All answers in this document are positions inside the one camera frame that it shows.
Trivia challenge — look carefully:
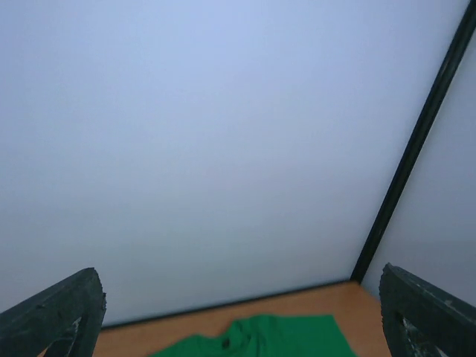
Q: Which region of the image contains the green t-shirt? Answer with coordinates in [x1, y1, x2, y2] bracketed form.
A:
[153, 315, 355, 357]

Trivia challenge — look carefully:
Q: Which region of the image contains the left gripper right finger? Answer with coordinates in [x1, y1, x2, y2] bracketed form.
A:
[379, 263, 475, 356]

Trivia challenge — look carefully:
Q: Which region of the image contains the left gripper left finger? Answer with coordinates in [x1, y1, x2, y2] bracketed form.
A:
[1, 268, 106, 356]

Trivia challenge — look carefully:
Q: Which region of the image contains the right black frame post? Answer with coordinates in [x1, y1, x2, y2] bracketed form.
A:
[350, 0, 475, 284]

